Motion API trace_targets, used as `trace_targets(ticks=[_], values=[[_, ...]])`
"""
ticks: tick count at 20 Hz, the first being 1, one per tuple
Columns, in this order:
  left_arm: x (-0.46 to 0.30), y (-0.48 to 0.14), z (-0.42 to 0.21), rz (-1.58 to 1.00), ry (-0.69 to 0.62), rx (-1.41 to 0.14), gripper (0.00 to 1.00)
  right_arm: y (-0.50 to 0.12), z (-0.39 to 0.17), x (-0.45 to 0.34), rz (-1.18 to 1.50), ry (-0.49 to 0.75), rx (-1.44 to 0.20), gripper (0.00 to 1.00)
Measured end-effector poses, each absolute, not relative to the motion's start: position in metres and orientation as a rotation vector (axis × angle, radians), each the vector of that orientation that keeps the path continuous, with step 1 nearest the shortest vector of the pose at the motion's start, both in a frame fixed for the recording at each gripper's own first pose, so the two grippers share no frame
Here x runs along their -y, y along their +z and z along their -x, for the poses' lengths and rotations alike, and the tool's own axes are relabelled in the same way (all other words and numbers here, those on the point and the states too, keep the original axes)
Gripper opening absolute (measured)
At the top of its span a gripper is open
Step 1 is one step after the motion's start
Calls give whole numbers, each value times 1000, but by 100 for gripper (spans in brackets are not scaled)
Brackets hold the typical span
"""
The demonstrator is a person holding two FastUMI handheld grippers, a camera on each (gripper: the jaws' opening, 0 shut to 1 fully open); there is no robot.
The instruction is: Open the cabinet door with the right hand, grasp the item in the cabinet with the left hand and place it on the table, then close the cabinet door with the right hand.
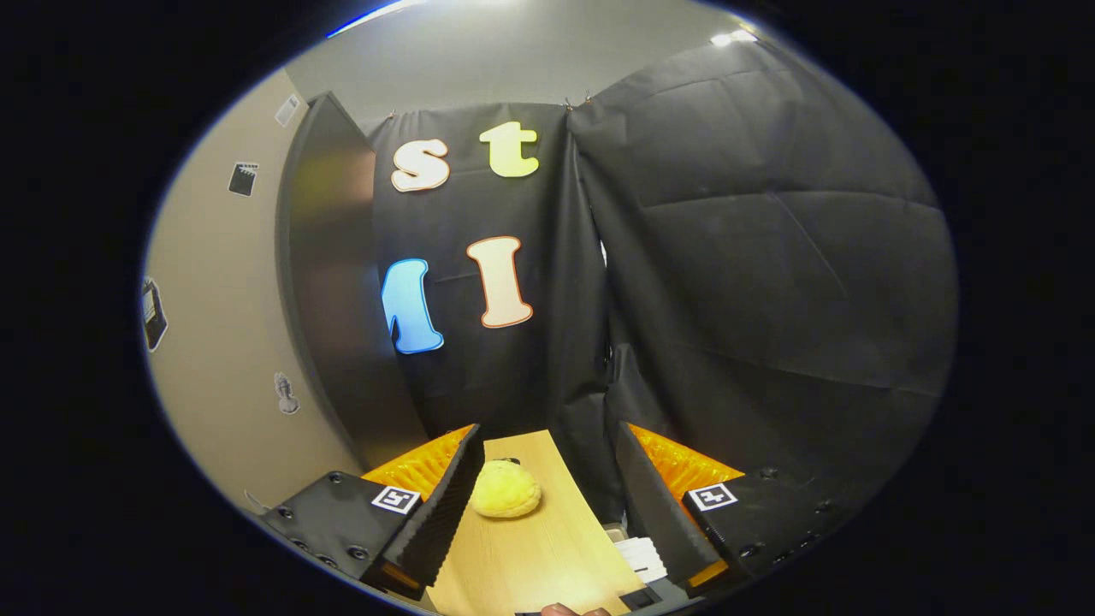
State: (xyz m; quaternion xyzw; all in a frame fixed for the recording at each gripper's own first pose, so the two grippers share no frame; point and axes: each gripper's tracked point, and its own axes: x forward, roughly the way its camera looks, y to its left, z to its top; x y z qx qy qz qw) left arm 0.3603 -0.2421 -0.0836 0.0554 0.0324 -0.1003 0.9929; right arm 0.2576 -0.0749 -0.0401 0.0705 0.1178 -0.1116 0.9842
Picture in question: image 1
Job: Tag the yellow fluffy round pad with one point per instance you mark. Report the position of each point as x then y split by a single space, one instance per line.
505 492

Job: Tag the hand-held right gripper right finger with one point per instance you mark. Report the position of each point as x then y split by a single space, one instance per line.
654 505

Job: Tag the black backdrop cloth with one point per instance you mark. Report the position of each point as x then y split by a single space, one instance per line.
770 257

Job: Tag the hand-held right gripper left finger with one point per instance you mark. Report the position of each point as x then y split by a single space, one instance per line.
445 505

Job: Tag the small ceiling light panel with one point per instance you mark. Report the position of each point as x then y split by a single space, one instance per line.
734 38

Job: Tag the beige cabinet door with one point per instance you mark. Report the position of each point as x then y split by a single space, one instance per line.
222 342

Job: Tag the white paper stack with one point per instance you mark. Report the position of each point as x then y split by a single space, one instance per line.
642 560

